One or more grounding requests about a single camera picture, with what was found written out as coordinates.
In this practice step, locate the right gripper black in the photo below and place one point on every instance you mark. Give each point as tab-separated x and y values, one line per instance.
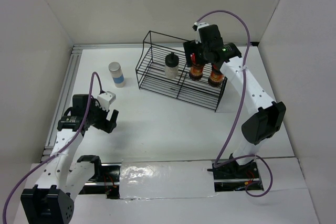
190	47

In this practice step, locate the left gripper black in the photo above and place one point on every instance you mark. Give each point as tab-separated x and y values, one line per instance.
105	125

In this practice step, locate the black lid white bottle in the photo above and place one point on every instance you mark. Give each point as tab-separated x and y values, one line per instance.
171	65

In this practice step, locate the red lid jar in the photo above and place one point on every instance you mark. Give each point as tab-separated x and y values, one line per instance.
216	78
196	70

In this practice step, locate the silver lid blue label bottle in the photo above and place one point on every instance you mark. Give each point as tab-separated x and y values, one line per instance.
117	74

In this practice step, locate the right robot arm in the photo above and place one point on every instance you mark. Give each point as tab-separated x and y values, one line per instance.
265	114

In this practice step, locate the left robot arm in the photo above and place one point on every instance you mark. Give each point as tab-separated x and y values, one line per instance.
52	198

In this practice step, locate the white glossy tape sheet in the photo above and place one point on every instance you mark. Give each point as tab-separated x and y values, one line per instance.
166	180

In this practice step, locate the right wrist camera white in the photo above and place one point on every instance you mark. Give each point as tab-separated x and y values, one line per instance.
196	27

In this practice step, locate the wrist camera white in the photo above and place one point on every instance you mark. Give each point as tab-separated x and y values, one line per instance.
106	99
196	27

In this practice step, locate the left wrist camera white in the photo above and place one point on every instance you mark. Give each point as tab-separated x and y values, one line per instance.
106	99

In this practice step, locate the black wire rack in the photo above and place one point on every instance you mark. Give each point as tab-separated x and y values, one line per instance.
150	71

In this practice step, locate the aluminium rail frame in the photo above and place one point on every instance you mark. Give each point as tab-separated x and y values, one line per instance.
150	126

